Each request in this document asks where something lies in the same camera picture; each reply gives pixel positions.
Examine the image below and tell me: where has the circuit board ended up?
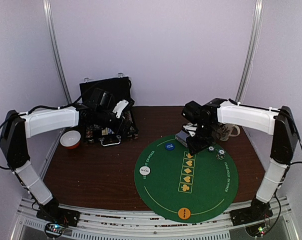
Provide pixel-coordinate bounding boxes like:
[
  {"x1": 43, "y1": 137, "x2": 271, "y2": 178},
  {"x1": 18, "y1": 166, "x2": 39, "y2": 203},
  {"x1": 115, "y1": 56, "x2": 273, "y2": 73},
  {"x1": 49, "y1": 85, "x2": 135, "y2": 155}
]
[
  {"x1": 44, "y1": 222, "x2": 66, "y2": 238},
  {"x1": 246, "y1": 224, "x2": 269, "y2": 238}
]

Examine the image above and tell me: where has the left aluminium frame post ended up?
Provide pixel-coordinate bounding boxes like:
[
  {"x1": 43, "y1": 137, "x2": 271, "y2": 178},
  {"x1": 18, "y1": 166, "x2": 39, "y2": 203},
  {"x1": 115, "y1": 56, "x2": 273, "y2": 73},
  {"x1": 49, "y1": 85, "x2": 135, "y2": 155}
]
[{"x1": 42, "y1": 0, "x2": 75, "y2": 111}]

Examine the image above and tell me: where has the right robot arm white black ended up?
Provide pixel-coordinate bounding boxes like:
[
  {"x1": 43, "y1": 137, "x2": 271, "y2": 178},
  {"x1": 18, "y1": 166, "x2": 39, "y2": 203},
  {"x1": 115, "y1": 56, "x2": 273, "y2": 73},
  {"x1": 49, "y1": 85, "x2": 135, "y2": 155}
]
[{"x1": 181, "y1": 98, "x2": 302, "y2": 221}]

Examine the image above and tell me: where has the round green poker mat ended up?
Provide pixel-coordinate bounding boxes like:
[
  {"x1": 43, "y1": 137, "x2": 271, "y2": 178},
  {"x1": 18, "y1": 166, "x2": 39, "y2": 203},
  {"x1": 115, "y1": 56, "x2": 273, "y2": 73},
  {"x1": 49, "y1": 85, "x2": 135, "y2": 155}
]
[{"x1": 134, "y1": 135, "x2": 239, "y2": 223}]

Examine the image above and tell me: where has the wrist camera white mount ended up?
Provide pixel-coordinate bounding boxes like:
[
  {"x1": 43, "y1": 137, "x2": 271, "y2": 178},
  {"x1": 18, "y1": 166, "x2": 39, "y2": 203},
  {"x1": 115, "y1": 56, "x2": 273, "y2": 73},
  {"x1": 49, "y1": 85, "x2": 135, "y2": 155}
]
[
  {"x1": 112, "y1": 99, "x2": 129, "y2": 119},
  {"x1": 182, "y1": 123, "x2": 197, "y2": 137}
]

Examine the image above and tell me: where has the white orange bowl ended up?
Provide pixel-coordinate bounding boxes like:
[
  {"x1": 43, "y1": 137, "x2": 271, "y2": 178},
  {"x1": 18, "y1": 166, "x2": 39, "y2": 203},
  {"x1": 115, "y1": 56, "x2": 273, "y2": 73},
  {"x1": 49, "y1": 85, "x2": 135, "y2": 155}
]
[{"x1": 60, "y1": 130, "x2": 81, "y2": 150}]

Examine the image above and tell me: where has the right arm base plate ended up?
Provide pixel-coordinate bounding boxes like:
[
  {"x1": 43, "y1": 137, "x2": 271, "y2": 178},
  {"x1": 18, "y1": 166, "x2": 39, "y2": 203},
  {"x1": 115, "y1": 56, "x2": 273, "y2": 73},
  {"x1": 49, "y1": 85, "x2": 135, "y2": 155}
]
[{"x1": 230, "y1": 206, "x2": 273, "y2": 226}]

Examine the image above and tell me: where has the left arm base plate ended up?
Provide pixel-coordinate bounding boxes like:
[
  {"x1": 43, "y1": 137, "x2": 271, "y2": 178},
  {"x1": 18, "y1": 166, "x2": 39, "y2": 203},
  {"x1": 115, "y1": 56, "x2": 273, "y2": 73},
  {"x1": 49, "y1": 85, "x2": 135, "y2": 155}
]
[{"x1": 36, "y1": 208, "x2": 80, "y2": 227}]

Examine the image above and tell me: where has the deck of cards clear box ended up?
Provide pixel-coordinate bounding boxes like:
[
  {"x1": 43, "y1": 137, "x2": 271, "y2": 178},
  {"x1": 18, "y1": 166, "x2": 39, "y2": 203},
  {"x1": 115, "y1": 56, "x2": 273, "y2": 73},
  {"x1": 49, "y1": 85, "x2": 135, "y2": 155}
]
[{"x1": 175, "y1": 130, "x2": 189, "y2": 147}]

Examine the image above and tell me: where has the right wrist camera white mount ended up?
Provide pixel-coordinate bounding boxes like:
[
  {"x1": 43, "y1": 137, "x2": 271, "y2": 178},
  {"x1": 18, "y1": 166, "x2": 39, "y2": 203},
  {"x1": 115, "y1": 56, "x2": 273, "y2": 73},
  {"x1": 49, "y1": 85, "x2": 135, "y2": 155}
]
[{"x1": 182, "y1": 123, "x2": 197, "y2": 137}]

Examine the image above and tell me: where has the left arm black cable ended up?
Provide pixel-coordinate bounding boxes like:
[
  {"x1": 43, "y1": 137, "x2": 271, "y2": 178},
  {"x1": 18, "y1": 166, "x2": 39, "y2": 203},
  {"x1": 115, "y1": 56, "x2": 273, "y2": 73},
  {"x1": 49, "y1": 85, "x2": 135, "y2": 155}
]
[{"x1": 28, "y1": 79, "x2": 133, "y2": 112}]

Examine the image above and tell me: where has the white dealer button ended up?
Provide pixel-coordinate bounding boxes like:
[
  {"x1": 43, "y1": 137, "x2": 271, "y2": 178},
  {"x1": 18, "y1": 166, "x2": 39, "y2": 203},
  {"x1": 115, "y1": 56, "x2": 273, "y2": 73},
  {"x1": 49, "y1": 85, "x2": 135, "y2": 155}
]
[{"x1": 139, "y1": 165, "x2": 151, "y2": 176}]

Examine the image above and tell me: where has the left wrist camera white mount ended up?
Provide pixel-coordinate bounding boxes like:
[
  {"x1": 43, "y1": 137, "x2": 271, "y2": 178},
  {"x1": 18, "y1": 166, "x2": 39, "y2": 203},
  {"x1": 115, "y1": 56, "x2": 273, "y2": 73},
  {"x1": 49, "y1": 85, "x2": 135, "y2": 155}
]
[{"x1": 112, "y1": 99, "x2": 129, "y2": 119}]

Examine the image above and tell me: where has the blue texas holdem card deck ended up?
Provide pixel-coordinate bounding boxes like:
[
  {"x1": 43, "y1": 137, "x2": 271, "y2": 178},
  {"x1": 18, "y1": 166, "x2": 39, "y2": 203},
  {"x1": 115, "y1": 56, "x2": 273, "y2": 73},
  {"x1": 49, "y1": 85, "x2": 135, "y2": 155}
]
[{"x1": 101, "y1": 128, "x2": 114, "y2": 136}]

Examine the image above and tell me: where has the right circuit board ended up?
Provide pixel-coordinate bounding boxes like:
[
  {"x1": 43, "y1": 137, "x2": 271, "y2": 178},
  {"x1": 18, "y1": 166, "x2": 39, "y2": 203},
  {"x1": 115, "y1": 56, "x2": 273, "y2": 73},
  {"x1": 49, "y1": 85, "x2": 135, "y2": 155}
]
[{"x1": 246, "y1": 224, "x2": 269, "y2": 238}]

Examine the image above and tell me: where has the left circuit board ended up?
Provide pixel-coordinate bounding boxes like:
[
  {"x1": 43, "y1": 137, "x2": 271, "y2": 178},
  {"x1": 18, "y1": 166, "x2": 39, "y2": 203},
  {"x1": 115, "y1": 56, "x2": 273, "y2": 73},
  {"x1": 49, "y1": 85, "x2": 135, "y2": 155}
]
[{"x1": 44, "y1": 222, "x2": 66, "y2": 238}]

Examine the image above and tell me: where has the blue small blind button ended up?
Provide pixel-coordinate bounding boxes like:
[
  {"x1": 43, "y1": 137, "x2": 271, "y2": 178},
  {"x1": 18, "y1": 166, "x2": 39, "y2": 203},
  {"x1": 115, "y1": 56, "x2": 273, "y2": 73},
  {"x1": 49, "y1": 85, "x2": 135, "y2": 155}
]
[{"x1": 164, "y1": 142, "x2": 175, "y2": 151}]

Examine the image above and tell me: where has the chip row in case left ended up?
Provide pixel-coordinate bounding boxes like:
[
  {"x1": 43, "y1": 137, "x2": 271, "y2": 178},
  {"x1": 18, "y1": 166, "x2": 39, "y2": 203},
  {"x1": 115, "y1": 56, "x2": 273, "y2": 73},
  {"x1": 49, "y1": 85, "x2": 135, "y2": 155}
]
[{"x1": 85, "y1": 125, "x2": 94, "y2": 139}]

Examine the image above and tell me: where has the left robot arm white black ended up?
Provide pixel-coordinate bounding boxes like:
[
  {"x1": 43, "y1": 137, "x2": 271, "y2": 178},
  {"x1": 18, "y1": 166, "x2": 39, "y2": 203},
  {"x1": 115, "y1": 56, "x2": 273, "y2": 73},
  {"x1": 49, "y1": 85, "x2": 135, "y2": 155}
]
[{"x1": 0, "y1": 88, "x2": 133, "y2": 222}]

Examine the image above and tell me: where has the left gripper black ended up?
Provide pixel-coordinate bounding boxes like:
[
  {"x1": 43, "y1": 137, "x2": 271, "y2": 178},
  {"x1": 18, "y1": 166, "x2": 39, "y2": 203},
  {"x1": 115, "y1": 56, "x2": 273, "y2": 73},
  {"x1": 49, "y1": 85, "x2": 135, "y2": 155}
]
[{"x1": 95, "y1": 108, "x2": 138, "y2": 138}]

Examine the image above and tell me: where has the orange big blind button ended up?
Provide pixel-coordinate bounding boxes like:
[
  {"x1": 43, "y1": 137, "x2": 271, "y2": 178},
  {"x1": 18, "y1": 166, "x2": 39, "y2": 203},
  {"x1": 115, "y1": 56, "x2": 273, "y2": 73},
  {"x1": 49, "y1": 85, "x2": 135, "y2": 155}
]
[{"x1": 178, "y1": 207, "x2": 191, "y2": 220}]

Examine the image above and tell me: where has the aluminium frame post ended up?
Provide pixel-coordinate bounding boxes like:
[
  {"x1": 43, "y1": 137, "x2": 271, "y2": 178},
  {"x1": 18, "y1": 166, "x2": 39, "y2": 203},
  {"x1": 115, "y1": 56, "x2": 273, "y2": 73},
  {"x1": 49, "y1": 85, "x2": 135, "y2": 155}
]
[
  {"x1": 42, "y1": 0, "x2": 75, "y2": 111},
  {"x1": 235, "y1": 0, "x2": 264, "y2": 103}
]

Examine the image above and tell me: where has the right aluminium frame post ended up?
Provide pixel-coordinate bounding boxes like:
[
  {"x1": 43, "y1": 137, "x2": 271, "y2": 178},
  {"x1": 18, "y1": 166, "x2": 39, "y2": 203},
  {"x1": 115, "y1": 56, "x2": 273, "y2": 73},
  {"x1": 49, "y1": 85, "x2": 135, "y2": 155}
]
[{"x1": 235, "y1": 0, "x2": 264, "y2": 103}]

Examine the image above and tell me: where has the white patterned mug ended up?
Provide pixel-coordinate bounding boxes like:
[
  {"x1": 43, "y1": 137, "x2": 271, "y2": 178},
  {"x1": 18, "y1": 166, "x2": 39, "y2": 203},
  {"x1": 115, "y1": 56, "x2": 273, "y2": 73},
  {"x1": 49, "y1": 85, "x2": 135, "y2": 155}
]
[{"x1": 216, "y1": 123, "x2": 240, "y2": 142}]

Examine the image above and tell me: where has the black poker chip case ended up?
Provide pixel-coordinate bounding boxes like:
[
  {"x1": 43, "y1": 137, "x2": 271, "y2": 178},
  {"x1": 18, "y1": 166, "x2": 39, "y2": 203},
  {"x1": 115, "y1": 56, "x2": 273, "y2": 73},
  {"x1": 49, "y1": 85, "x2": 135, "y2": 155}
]
[{"x1": 79, "y1": 76, "x2": 139, "y2": 147}]

